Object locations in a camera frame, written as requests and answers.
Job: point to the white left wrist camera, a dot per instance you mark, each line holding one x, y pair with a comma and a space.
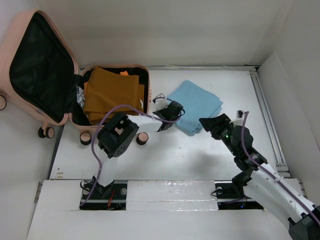
161, 102

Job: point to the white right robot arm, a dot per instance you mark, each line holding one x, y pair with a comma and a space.
260, 182

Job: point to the aluminium side rail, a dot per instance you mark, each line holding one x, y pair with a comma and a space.
280, 161

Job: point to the pink hardshell suitcase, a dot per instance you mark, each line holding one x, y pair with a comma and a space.
39, 73

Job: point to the orange tie-dye cloth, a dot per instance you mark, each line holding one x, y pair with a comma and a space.
123, 73

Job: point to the newspaper print cloth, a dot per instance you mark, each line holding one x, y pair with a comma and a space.
80, 96

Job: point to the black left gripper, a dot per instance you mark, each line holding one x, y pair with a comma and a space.
160, 111

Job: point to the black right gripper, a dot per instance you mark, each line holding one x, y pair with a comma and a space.
216, 124

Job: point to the mustard brown cloth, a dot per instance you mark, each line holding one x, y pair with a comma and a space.
106, 90

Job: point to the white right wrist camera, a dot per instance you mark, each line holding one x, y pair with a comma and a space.
240, 115

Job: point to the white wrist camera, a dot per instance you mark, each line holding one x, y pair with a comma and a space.
161, 102
240, 115

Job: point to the light blue cloth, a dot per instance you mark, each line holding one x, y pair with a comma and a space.
197, 103

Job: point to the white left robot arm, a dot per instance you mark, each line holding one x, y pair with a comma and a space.
115, 136

